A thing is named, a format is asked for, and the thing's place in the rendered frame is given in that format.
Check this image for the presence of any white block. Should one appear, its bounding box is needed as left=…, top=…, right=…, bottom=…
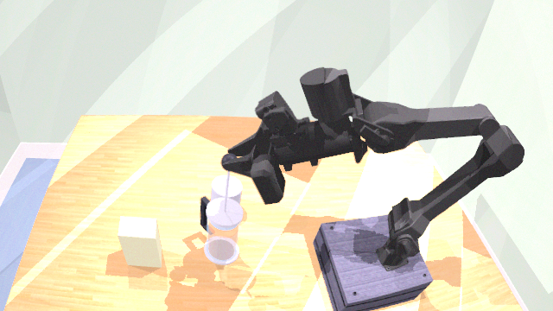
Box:
left=118, top=216, right=162, bottom=268

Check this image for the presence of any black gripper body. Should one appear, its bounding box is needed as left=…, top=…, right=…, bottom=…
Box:
left=251, top=117, right=323, bottom=205

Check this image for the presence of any french press coffee maker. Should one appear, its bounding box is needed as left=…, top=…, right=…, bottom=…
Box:
left=200, top=171, right=244, bottom=265

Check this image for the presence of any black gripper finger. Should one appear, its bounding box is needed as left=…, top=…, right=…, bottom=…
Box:
left=227, top=120, right=270, bottom=156
left=222, top=145, right=260, bottom=178

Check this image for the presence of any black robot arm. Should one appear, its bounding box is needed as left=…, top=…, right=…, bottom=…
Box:
left=255, top=67, right=524, bottom=271

